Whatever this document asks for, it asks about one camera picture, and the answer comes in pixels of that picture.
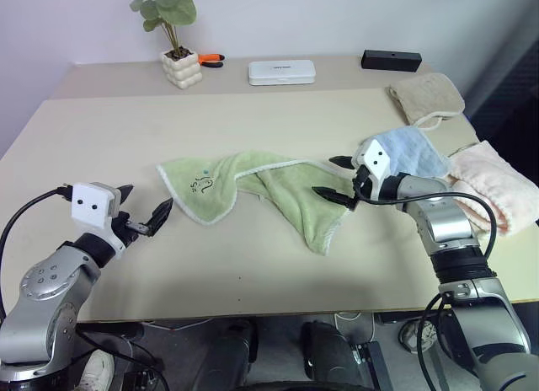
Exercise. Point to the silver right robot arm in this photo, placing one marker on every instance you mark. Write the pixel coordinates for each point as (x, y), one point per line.
(447, 227)

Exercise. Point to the dark rounded shape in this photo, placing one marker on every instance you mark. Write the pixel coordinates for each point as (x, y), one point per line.
(328, 357)
(227, 357)

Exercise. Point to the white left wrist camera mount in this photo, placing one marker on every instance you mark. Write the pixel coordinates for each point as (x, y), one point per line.
(90, 205)

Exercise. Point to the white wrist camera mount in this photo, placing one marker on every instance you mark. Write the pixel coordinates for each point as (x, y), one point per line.
(377, 157)
(90, 205)

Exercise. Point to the dark ribbed panel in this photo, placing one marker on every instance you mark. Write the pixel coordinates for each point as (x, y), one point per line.
(509, 87)

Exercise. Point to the black metal bracket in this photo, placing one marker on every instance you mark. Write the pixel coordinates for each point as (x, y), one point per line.
(375, 365)

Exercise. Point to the white bubble plant pot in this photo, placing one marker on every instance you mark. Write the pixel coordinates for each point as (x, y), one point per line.
(182, 71)

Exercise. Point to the white shoe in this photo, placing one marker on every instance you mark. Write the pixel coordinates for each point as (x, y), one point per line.
(97, 372)

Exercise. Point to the folded beige towel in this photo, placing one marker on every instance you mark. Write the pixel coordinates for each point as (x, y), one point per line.
(425, 96)

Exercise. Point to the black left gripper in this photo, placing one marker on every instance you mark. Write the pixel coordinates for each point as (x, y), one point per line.
(124, 233)

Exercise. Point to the round white floor object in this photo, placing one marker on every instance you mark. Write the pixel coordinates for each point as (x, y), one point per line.
(419, 335)

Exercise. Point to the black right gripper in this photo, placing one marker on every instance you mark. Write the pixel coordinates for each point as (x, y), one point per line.
(365, 189)

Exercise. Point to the green leafy plant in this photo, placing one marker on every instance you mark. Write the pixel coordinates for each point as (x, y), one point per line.
(168, 7)

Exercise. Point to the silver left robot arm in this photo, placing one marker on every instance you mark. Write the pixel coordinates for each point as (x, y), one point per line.
(50, 290)

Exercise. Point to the folded pink towel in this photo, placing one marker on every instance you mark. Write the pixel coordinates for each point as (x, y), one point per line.
(488, 180)

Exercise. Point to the green embroidered towel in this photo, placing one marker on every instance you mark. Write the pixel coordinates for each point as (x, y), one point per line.
(290, 197)

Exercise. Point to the folded blue towel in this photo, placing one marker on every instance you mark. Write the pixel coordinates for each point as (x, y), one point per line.
(414, 148)

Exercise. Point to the black rectangular box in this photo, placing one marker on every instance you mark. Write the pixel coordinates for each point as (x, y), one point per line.
(391, 60)

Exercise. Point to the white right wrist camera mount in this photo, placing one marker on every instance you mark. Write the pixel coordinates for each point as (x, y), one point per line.
(377, 157)

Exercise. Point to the white flat case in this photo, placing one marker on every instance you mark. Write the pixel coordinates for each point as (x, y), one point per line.
(281, 73)

